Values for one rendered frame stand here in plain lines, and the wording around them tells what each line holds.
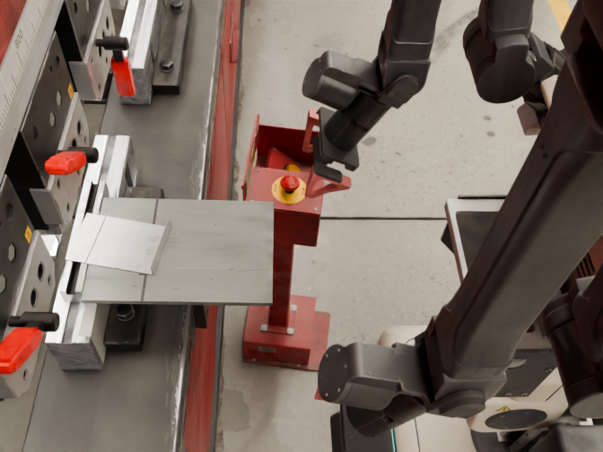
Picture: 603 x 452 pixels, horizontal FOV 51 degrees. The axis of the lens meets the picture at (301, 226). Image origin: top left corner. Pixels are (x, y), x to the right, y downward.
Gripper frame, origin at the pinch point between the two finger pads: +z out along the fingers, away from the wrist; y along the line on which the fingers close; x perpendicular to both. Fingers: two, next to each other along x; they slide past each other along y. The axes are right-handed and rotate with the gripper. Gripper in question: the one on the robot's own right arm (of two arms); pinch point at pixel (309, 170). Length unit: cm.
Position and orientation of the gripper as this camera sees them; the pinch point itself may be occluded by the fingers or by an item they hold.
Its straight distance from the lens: 102.7
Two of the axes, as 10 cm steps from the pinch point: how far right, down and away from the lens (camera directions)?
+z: -5.0, 5.2, 6.9
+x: 8.6, 2.7, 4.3
